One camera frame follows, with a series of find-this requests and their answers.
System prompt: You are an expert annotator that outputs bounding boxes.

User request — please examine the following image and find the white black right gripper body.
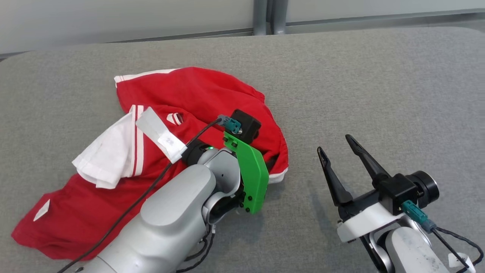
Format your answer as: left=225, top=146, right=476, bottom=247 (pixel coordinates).
left=336, top=189, right=406, bottom=243

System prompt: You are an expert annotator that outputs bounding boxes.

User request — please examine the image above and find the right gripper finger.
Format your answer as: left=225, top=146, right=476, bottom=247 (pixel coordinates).
left=317, top=146, right=354, bottom=207
left=345, top=134, right=391, bottom=187

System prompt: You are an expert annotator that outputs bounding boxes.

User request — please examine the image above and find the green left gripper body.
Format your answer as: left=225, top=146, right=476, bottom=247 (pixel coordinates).
left=223, top=131, right=270, bottom=215

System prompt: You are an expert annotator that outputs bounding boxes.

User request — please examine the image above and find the red jersey with white sleeves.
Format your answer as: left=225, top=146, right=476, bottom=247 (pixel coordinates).
left=11, top=105, right=190, bottom=262

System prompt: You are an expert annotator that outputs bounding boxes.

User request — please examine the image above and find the white partition panel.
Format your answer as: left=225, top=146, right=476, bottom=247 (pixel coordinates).
left=286, top=0, right=485, bottom=24
left=0, top=0, right=254, bottom=55

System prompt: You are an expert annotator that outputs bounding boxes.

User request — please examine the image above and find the teal right camera connector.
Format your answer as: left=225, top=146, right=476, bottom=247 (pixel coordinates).
left=401, top=200, right=437, bottom=233

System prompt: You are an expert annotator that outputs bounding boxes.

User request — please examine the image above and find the teal camera connector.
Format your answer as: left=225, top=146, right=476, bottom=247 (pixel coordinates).
left=401, top=200, right=437, bottom=233
left=217, top=115, right=242, bottom=133

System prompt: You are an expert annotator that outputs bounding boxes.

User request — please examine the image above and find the teal left camera connector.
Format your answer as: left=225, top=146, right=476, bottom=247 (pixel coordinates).
left=217, top=115, right=242, bottom=133

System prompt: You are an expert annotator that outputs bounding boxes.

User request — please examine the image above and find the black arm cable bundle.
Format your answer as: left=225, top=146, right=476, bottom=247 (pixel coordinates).
left=176, top=224, right=216, bottom=273

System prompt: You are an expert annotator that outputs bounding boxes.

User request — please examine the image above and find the black right camera cable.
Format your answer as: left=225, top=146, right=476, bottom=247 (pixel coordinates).
left=431, top=226, right=485, bottom=273

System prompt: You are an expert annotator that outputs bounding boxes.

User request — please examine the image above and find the white left cable label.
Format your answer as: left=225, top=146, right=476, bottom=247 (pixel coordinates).
left=135, top=107, right=187, bottom=164

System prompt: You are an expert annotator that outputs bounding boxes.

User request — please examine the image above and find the white cable label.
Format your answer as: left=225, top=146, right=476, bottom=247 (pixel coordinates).
left=448, top=252, right=476, bottom=270
left=135, top=107, right=187, bottom=164

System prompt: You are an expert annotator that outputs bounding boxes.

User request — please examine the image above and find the white right cable label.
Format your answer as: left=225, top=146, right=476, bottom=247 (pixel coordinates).
left=448, top=252, right=476, bottom=270

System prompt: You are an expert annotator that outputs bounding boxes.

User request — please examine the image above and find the grey partition post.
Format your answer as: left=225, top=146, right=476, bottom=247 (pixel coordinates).
left=271, top=0, right=288, bottom=35
left=253, top=0, right=268, bottom=36

